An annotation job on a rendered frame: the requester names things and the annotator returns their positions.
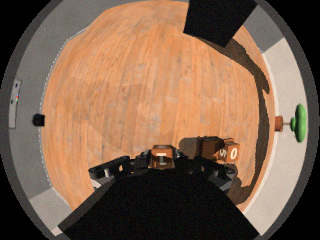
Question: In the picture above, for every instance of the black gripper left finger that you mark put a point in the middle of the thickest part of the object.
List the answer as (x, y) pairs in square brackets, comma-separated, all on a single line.
[(105, 172)]

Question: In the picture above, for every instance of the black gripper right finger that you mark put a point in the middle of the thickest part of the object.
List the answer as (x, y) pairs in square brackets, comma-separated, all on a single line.
[(220, 175)]

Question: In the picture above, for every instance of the brown rectangular tray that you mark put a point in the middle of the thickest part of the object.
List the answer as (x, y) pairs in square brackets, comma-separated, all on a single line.
[(209, 149)]

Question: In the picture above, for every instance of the small brown cube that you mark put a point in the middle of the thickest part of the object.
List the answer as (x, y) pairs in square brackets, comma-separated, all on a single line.
[(162, 156), (228, 151)]

